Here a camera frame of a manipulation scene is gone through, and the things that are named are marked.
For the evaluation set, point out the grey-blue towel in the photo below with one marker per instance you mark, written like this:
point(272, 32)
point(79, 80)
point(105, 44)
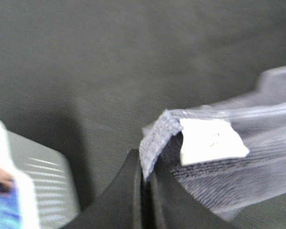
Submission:
point(227, 155)

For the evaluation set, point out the blue cloth in basket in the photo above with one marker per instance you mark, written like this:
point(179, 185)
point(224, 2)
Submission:
point(10, 215)

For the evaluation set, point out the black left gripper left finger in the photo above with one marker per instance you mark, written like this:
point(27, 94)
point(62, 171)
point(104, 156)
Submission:
point(119, 206)

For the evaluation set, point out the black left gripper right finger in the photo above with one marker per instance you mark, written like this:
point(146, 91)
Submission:
point(174, 208)

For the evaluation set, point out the grey perforated laundry basket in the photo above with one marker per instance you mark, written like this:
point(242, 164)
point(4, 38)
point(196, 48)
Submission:
point(43, 178)

